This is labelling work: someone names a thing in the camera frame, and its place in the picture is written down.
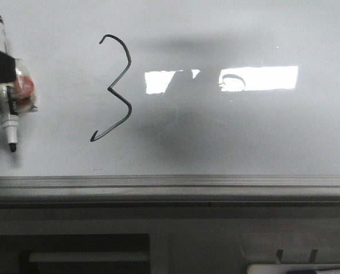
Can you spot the white whiteboard marker black tip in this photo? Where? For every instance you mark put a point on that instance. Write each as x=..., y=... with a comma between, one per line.
x=9, y=120

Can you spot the red magnet taped to marker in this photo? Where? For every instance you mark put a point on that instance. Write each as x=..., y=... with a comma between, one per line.
x=21, y=93

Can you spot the white whiteboard surface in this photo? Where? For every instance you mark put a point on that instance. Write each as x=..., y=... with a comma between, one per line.
x=177, y=87

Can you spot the white eraser in tray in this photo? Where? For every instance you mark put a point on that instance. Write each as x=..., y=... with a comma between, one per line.
x=285, y=268

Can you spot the grey aluminium whiteboard frame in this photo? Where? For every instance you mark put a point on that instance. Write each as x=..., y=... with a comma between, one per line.
x=35, y=191

